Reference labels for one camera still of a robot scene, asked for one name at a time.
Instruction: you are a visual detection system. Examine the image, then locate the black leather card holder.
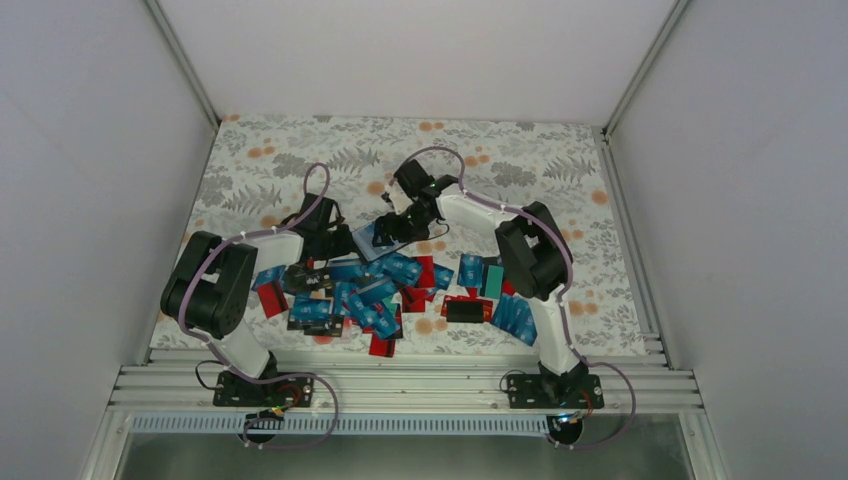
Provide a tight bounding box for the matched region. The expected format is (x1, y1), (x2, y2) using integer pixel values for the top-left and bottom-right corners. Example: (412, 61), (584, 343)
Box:
(351, 222), (406, 262)

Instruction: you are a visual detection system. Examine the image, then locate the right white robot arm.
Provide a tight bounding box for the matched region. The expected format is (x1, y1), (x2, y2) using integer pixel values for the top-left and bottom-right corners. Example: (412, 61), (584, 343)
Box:
(377, 159), (588, 407)

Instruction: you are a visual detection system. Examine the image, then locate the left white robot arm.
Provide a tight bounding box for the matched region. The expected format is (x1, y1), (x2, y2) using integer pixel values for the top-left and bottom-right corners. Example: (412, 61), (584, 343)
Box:
(160, 194), (353, 405)

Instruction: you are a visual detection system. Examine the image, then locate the black VIP card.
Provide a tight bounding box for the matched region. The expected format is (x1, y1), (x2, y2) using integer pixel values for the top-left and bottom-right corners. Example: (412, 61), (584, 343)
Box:
(282, 264), (334, 295)

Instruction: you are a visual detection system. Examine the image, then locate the blue VIP card lower left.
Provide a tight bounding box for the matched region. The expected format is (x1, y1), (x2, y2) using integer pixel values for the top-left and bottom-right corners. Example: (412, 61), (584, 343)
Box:
(290, 297), (333, 323)

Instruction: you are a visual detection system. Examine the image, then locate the red card far left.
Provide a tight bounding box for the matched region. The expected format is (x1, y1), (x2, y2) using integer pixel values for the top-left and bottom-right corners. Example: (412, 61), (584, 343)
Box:
(256, 281), (289, 318)

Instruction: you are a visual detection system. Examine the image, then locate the blue card beside teal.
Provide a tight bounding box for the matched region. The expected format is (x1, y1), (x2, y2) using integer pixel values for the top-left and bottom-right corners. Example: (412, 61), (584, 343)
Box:
(457, 253), (484, 288)

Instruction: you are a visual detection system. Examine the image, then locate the black card on red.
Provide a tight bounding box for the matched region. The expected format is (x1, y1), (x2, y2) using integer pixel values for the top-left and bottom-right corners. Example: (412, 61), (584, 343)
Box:
(445, 301), (486, 323)

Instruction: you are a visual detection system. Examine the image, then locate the red card bottom centre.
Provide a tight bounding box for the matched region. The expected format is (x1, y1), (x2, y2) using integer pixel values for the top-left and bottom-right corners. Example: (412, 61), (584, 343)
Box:
(368, 335), (397, 358)

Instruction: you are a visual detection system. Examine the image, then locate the blue VIP card stack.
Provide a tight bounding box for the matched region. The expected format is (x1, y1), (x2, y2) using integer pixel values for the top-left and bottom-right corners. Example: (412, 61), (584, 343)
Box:
(490, 294), (537, 346)

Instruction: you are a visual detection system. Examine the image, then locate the floral table mat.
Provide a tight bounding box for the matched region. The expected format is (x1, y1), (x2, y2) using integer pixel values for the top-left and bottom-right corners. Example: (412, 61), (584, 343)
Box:
(186, 115), (646, 359)

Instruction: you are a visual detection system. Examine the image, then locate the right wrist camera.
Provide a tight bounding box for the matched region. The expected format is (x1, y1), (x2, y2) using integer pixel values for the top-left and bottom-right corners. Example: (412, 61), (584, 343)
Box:
(380, 182), (409, 213)

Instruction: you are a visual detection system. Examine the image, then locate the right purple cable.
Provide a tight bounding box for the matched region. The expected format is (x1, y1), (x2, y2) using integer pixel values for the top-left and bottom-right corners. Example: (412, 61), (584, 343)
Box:
(390, 145), (639, 399)

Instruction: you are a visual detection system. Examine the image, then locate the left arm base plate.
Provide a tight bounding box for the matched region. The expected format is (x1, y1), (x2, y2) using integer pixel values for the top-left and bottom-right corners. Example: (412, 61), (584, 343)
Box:
(212, 372), (314, 408)

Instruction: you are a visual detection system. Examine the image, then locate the grey perforated cable duct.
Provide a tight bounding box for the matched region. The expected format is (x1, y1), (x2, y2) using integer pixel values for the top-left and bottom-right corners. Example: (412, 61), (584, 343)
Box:
(130, 412), (548, 437)

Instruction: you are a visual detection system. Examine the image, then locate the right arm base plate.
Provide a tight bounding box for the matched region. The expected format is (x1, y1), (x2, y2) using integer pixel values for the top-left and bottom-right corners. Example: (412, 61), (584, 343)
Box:
(500, 371), (605, 410)

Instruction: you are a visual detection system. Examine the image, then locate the aluminium rail frame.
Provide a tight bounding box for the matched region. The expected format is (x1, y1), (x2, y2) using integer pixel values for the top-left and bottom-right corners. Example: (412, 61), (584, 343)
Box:
(108, 340), (704, 414)

